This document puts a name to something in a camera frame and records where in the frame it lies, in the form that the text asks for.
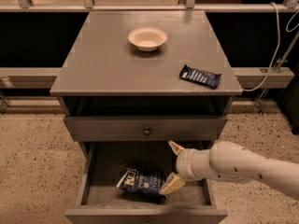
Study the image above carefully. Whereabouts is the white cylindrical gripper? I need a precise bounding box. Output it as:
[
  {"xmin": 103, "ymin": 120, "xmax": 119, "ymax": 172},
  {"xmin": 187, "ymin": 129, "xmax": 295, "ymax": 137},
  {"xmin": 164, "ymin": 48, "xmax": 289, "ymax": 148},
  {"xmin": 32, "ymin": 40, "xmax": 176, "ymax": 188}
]
[{"xmin": 159, "ymin": 140, "xmax": 203, "ymax": 195}]

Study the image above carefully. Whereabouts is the blue chip bag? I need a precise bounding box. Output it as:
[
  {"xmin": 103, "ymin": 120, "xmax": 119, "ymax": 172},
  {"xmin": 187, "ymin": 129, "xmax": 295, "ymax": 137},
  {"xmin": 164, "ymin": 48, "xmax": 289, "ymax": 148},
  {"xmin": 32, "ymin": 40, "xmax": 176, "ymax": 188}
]
[{"xmin": 117, "ymin": 168, "xmax": 166, "ymax": 198}]

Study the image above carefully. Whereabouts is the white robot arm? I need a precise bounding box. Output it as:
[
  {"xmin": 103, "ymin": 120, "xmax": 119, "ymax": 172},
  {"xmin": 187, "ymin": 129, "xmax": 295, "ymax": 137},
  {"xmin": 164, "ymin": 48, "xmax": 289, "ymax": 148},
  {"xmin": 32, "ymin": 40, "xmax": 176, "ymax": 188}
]
[{"xmin": 159, "ymin": 141, "xmax": 299, "ymax": 200}]

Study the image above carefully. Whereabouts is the round brass drawer knob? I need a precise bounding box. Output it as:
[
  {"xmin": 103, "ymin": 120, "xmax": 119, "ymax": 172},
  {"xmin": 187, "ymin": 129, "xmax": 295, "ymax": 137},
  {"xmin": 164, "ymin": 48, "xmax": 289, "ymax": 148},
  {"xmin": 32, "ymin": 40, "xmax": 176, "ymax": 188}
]
[{"xmin": 143, "ymin": 127, "xmax": 151, "ymax": 135}]

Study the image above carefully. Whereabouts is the open middle drawer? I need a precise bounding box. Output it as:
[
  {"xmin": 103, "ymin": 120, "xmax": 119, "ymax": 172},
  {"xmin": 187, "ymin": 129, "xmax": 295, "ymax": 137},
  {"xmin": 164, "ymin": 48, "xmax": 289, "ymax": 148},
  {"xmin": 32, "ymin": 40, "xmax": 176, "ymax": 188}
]
[{"xmin": 65, "ymin": 142, "xmax": 227, "ymax": 224}]

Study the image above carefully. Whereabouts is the grey wooden drawer cabinet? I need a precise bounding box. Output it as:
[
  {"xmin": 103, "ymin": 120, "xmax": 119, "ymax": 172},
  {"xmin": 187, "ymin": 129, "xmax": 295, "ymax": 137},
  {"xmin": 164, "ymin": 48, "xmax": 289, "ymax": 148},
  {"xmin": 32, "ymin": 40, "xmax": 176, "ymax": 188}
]
[{"xmin": 50, "ymin": 9, "xmax": 244, "ymax": 224}]

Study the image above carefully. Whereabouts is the closed top drawer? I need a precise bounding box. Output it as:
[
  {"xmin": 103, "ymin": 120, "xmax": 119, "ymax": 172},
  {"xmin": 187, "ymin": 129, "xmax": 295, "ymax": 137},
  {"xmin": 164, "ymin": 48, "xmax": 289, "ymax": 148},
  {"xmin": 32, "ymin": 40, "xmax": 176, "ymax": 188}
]
[{"xmin": 64, "ymin": 116, "xmax": 227, "ymax": 142}]

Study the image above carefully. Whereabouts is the dark blue snack bar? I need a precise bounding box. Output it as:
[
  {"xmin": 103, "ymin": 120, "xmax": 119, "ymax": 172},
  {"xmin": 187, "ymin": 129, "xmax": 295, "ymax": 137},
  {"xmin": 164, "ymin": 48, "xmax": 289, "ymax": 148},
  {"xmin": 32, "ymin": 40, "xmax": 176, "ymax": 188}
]
[{"xmin": 179, "ymin": 64, "xmax": 221, "ymax": 90}]

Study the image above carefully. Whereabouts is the white paper bowl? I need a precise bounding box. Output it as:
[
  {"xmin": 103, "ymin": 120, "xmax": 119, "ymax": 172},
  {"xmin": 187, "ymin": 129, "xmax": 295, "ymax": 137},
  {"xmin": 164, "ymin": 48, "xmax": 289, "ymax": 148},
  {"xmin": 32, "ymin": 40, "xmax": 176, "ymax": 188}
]
[{"xmin": 128, "ymin": 27, "xmax": 167, "ymax": 52}]

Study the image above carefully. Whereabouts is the white cable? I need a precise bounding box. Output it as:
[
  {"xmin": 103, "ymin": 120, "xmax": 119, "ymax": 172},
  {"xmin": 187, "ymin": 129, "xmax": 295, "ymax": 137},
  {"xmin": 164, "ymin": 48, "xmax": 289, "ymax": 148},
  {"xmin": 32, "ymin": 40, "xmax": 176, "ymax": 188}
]
[{"xmin": 242, "ymin": 1, "xmax": 299, "ymax": 93}]

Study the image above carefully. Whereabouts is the metal railing frame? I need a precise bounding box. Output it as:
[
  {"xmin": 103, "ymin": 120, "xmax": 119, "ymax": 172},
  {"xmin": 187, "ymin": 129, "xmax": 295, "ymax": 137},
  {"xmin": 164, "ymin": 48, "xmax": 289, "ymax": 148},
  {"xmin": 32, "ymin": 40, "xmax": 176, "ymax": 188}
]
[{"xmin": 0, "ymin": 0, "xmax": 299, "ymax": 91}]

